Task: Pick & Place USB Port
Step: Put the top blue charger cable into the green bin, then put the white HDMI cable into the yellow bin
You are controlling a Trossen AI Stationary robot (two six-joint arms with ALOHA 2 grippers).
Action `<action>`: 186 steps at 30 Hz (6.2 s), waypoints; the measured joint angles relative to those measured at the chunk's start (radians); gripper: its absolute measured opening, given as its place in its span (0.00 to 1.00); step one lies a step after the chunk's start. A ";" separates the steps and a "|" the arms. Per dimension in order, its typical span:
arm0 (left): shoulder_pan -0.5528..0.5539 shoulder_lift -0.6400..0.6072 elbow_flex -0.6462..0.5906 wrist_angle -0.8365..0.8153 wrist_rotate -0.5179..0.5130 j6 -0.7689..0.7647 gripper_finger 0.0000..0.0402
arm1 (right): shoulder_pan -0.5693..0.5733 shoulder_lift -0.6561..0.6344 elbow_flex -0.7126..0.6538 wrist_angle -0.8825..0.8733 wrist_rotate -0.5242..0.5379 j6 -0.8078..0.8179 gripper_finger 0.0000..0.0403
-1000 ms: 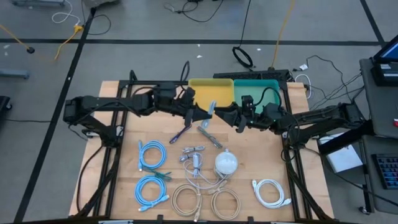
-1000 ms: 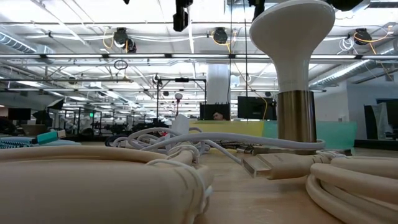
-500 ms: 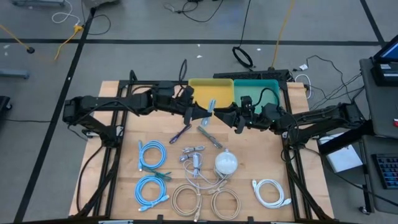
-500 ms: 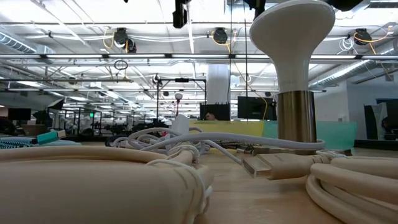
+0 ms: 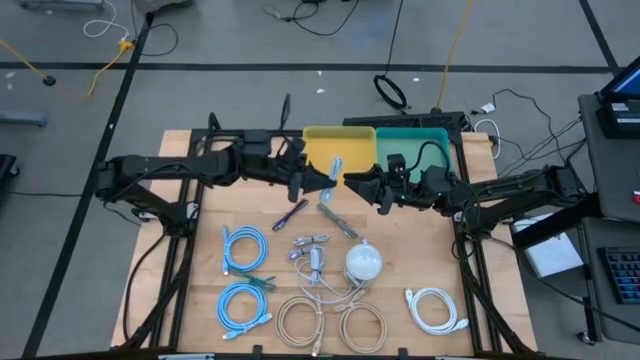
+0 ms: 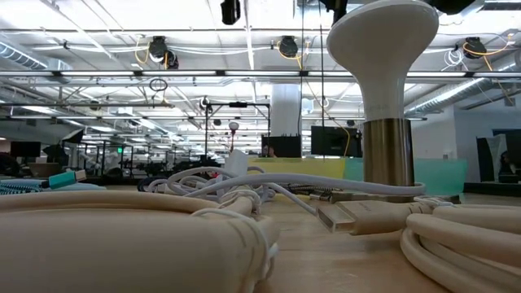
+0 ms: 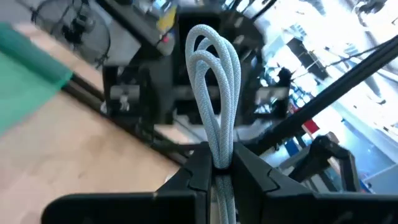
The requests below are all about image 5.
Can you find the black aluminium table frame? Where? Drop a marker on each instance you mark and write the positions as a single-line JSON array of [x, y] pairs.
[[459, 150]]

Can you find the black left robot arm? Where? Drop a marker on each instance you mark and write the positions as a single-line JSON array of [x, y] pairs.
[[165, 167]]

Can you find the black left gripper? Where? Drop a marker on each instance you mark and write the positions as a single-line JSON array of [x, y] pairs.
[[290, 160]]

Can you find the black power strip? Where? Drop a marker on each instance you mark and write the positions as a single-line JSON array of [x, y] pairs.
[[400, 121]]

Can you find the grey side desk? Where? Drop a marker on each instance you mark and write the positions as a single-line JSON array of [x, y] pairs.
[[615, 175]]

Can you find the black cart base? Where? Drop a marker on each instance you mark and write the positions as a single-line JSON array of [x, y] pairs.
[[6, 172]]

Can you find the white flat box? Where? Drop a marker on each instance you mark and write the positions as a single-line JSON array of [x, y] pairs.
[[555, 255]]

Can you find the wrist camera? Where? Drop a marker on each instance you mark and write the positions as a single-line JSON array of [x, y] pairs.
[[396, 164], [257, 142]]

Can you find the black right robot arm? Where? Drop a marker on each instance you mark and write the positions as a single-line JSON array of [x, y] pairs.
[[510, 192]]

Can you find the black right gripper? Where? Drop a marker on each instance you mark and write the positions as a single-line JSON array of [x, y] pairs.
[[405, 190]]

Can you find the white dome brass lamp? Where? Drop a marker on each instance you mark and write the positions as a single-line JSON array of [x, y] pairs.
[[364, 261]]

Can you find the black backlit keyboard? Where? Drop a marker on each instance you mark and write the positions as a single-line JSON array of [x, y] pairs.
[[625, 275]]

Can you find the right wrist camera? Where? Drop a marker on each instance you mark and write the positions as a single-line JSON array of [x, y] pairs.
[[396, 164]]

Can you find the black laptop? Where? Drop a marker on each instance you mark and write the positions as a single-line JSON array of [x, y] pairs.
[[617, 120]]

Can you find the yellow plastic bin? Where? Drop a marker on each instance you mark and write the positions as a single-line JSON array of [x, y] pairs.
[[350, 145]]

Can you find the grey furniture foot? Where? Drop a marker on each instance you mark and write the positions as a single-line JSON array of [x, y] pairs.
[[60, 4], [22, 118]]

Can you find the green plastic bin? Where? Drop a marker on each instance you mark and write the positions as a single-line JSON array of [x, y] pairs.
[[415, 139]]

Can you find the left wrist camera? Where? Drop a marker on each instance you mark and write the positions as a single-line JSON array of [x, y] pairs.
[[257, 142]]

